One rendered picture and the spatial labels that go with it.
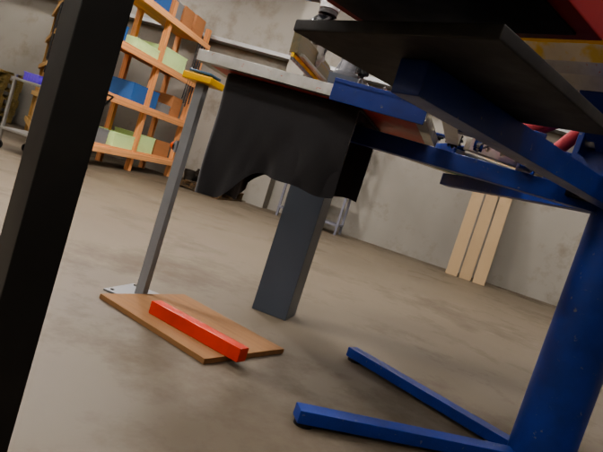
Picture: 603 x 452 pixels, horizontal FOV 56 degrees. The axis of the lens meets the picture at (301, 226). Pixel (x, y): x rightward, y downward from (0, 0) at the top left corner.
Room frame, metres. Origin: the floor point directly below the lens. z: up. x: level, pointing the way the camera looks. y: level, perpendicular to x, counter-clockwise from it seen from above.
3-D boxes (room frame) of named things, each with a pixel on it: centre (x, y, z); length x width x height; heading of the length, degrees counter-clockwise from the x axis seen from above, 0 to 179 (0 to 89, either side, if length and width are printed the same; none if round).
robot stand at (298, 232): (2.81, 0.00, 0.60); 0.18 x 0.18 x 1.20; 76
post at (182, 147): (2.37, 0.56, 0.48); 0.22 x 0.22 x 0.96; 75
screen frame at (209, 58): (2.10, 0.05, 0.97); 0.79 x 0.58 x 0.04; 75
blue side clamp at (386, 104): (1.77, -0.11, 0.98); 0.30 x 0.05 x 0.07; 75
